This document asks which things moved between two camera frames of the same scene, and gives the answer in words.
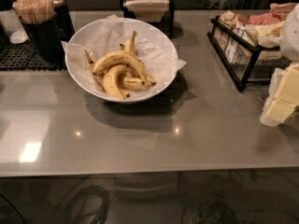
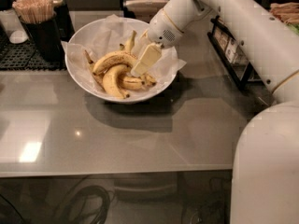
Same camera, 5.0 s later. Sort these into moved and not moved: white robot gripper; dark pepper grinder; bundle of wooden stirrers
Moved: white robot gripper
Not moved: bundle of wooden stirrers; dark pepper grinder
